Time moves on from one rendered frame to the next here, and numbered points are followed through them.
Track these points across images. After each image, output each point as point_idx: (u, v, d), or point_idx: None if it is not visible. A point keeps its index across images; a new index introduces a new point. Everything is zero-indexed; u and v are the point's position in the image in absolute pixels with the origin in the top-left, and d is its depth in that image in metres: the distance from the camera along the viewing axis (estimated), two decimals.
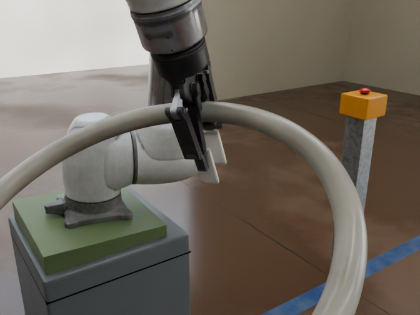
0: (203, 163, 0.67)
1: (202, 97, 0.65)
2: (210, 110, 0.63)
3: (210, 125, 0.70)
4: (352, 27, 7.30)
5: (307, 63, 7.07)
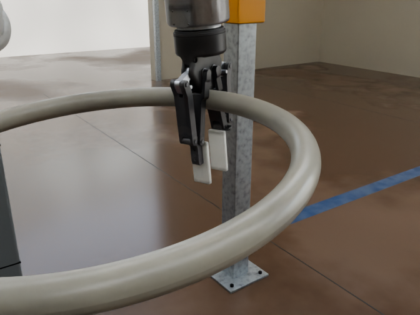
0: (197, 154, 0.67)
1: None
2: (216, 97, 0.64)
3: (219, 125, 0.71)
4: (327, 5, 7.14)
5: (280, 42, 6.91)
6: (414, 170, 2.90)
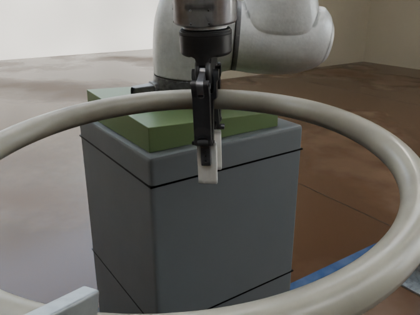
0: (209, 155, 0.66)
1: None
2: (228, 95, 0.65)
3: None
4: (374, 5, 7.09)
5: None
6: None
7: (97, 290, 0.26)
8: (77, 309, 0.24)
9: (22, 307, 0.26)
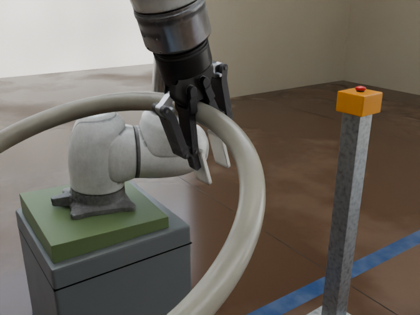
0: (193, 162, 0.67)
1: (205, 99, 0.64)
2: (143, 100, 0.69)
3: None
4: (352, 27, 7.35)
5: (307, 62, 7.12)
6: None
7: None
8: None
9: None
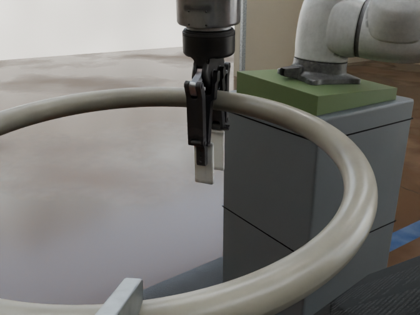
0: (204, 155, 0.66)
1: None
2: (150, 92, 0.67)
3: (217, 125, 0.72)
4: None
5: None
6: None
7: (141, 279, 0.27)
8: (135, 297, 0.25)
9: (64, 311, 0.26)
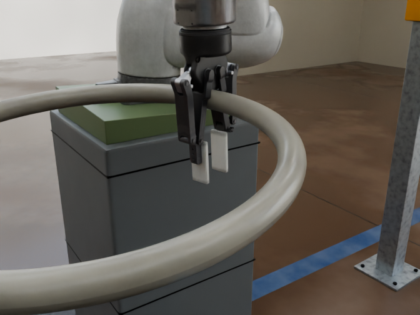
0: (195, 154, 0.67)
1: None
2: (157, 89, 0.69)
3: (221, 126, 0.71)
4: (367, 5, 7.15)
5: (321, 41, 6.92)
6: None
7: None
8: None
9: None
